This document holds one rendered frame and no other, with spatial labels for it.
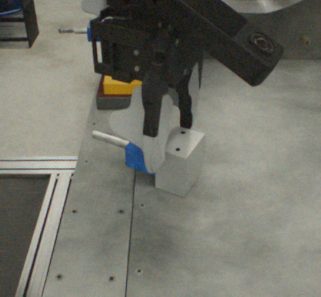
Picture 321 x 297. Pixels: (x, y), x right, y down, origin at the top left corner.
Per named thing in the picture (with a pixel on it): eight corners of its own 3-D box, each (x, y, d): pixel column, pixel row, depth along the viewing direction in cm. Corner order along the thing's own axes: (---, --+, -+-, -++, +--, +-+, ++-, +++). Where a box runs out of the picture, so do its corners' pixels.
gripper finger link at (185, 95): (159, 105, 54) (147, 48, 46) (203, 118, 51) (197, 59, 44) (147, 123, 52) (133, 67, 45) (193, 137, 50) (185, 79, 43)
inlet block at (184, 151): (84, 163, 52) (79, 125, 48) (107, 140, 55) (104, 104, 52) (184, 198, 47) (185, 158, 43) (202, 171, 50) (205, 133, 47)
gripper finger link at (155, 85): (155, 125, 44) (168, 39, 41) (170, 130, 43) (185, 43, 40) (132, 137, 40) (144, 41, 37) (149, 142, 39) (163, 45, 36)
